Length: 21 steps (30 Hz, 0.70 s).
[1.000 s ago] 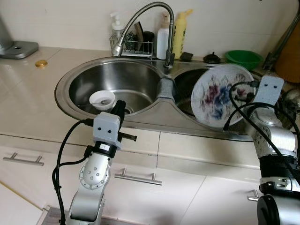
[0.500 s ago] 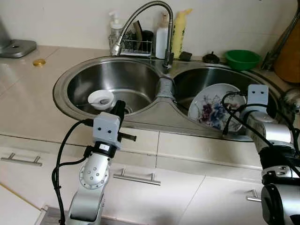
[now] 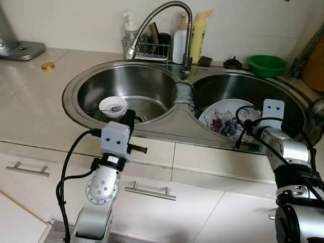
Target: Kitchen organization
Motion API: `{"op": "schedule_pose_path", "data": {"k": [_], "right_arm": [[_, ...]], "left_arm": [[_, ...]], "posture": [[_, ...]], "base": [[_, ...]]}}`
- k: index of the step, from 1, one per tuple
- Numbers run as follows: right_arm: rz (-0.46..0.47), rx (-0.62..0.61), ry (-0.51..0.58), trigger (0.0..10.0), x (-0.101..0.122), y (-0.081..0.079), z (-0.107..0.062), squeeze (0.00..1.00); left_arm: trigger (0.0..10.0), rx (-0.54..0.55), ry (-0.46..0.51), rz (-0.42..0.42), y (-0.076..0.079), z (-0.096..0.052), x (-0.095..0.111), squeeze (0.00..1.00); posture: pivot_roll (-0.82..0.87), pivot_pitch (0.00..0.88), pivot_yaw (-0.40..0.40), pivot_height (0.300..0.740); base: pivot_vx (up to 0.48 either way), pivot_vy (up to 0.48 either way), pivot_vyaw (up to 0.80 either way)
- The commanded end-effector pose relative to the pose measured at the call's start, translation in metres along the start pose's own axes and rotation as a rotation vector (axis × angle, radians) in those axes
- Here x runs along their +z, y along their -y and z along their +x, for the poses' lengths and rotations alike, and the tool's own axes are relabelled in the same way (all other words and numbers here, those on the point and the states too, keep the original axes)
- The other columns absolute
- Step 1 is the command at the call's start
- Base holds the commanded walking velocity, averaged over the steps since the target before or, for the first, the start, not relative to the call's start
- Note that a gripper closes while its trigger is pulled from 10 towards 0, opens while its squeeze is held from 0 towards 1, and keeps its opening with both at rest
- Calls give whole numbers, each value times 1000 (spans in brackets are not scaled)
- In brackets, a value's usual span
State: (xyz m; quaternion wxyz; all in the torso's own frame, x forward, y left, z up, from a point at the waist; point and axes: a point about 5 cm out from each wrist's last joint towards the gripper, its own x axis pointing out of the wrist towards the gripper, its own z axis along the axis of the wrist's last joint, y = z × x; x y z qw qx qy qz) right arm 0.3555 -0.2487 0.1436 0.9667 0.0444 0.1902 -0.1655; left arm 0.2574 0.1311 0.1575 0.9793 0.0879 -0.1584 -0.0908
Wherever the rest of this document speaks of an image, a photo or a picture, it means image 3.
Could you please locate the small black sponge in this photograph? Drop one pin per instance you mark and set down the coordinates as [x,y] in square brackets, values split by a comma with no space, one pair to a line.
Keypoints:
[205,61]

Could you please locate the light grey right wrist camera mount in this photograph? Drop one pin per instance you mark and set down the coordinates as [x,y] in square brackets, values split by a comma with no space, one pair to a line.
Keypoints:
[273,111]

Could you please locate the light grey left wrist camera mount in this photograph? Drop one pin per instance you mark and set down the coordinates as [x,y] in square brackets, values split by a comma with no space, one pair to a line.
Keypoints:
[115,136]

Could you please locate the brown wooden cutting board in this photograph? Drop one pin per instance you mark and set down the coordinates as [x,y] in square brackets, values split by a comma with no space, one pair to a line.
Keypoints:
[315,66]

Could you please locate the black cup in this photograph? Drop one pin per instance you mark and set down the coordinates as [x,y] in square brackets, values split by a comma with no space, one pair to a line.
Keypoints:
[164,41]

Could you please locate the clear pump soap bottle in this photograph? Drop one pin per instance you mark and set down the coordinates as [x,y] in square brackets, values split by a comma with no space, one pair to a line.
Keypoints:
[130,33]

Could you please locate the silver gooseneck faucet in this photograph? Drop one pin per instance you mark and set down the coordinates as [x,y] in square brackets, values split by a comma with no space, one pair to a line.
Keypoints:
[188,45]

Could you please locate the gold round cap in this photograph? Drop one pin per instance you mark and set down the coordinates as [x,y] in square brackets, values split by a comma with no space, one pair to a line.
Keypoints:
[48,66]

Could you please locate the floral white porcelain plate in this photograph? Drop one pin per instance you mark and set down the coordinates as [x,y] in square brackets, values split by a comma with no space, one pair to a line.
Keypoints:
[223,124]

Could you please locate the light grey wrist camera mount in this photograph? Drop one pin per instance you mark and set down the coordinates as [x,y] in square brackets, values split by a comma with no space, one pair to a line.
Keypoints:
[273,111]
[115,136]

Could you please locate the white plastic bottle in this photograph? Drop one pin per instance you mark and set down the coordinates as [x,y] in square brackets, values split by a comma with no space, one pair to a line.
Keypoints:
[178,45]

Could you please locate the small metal spoon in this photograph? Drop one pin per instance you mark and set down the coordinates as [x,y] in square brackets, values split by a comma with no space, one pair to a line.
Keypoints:
[117,108]

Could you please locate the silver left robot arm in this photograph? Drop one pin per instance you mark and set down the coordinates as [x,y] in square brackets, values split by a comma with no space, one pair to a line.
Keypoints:
[101,187]

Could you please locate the steel wool scrubber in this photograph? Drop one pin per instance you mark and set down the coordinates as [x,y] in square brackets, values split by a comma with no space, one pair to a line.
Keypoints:
[144,44]

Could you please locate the grey dish rag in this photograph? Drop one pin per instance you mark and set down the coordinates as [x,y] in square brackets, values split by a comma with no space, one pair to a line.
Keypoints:
[184,95]

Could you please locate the small white bowl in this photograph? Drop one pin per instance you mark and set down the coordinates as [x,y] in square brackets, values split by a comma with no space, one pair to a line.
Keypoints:
[104,104]

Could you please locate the black sink plug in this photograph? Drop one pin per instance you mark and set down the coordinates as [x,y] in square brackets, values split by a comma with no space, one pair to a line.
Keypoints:
[233,64]

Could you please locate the white cabinet door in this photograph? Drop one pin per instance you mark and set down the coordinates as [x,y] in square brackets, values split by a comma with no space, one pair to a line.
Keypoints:
[167,217]
[243,223]
[30,187]

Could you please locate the silver countertop appliance with base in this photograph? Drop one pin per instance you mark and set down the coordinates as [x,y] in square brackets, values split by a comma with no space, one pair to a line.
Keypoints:
[25,50]

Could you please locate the stainless steel kitchen utensil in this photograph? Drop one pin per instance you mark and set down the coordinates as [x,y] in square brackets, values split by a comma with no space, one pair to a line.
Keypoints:
[318,109]

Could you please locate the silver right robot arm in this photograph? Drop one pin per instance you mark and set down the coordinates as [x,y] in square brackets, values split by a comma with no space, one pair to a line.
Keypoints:
[288,149]

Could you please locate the green plastic bowl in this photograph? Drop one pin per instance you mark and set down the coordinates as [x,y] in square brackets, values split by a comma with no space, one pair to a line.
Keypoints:
[267,66]

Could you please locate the yellow dish soap bottle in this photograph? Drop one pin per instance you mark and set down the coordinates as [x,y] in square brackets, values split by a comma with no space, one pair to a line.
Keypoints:
[198,40]

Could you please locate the stainless steel double sink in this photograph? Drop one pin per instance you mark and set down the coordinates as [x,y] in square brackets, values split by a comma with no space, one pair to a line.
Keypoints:
[152,91]

